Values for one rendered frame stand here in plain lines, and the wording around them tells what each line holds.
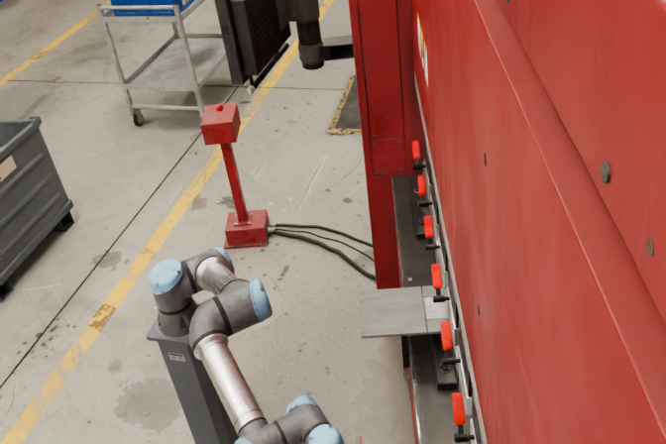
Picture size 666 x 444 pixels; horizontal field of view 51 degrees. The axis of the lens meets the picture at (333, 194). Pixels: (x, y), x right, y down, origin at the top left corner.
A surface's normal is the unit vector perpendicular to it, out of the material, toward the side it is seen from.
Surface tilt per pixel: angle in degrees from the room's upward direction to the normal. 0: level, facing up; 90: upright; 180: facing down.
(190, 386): 90
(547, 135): 0
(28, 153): 90
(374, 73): 90
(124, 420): 0
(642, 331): 0
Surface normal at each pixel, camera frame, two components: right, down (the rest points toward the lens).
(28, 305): -0.11, -0.81
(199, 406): -0.26, 0.59
